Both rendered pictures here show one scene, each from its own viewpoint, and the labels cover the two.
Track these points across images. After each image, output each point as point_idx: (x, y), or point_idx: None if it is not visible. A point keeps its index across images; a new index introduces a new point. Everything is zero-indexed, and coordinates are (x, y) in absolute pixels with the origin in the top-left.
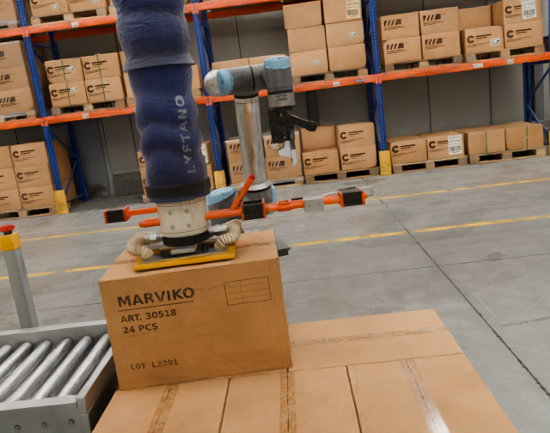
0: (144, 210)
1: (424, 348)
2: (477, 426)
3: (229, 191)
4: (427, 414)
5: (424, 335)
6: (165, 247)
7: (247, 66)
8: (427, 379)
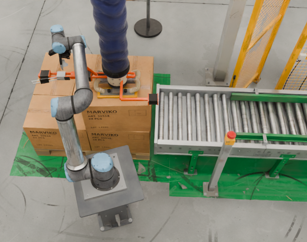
0: (138, 97)
1: (42, 99)
2: (50, 65)
3: (95, 154)
4: (59, 70)
5: (38, 107)
6: (128, 88)
7: (68, 37)
8: (51, 84)
